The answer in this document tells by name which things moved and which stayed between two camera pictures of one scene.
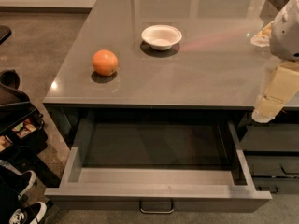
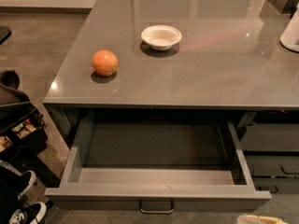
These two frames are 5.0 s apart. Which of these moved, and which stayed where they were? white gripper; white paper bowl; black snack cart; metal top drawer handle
Moved: white gripper
Stayed: metal top drawer handle; white paper bowl; black snack cart
